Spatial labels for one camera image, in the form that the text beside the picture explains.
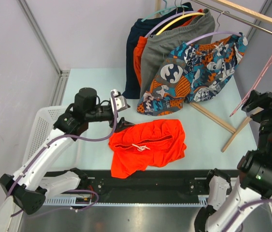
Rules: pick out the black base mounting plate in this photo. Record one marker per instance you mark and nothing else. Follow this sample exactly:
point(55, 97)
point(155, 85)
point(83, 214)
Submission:
point(166, 186)

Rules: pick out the metal clothes rail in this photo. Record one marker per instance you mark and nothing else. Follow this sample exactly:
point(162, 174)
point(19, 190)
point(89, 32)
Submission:
point(253, 19)

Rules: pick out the yellow hanger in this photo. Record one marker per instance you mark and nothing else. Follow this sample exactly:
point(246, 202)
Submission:
point(178, 19)

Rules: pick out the white slotted cable duct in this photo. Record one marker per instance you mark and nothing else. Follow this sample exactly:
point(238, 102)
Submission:
point(69, 201)

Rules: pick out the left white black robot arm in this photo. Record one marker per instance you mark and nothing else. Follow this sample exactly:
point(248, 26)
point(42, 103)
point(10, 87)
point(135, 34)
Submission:
point(24, 185)

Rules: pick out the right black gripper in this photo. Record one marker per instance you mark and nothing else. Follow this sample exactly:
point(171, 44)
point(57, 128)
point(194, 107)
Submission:
point(267, 99)

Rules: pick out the navy blue shorts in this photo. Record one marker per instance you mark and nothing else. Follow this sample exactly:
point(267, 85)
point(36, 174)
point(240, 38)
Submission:
point(140, 28)

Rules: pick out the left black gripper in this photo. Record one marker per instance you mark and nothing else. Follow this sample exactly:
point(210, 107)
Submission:
point(122, 124)

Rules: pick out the dark orange hanging shorts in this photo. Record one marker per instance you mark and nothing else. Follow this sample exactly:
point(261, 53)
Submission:
point(138, 50)

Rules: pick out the aluminium frame post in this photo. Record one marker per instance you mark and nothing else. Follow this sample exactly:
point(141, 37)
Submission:
point(24, 6)

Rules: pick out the white plastic laundry basket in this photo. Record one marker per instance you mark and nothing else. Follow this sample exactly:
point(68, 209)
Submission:
point(41, 127)

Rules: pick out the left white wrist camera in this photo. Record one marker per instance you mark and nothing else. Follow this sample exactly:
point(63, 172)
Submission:
point(119, 101)

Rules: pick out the purple hanger rear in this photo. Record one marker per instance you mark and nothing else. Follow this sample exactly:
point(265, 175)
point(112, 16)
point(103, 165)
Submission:
point(170, 18)

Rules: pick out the patterned blue orange shorts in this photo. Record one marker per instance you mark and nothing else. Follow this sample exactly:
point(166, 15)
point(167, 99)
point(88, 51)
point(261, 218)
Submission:
point(192, 73)

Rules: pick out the pink wire hanger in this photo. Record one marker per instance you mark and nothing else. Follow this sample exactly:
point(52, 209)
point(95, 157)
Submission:
point(257, 81)

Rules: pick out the purple hanger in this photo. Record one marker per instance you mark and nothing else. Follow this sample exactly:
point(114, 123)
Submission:
point(170, 18)
point(202, 30)

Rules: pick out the wooden clothes rack frame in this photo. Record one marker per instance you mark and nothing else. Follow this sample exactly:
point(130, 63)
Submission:
point(245, 11)

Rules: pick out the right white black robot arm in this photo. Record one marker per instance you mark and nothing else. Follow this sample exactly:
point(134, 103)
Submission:
point(228, 206)

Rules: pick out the bright orange shorts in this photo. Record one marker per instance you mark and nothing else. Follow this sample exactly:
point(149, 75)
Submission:
point(154, 143)

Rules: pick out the teal hanger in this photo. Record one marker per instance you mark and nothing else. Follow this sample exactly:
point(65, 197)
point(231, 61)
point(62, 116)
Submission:
point(161, 8)

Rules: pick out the purple hanger front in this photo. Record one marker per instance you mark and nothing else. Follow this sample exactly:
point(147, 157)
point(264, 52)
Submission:
point(202, 30)

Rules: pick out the grey shorts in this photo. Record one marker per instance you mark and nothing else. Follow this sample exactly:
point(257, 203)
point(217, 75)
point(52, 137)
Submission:
point(157, 48)

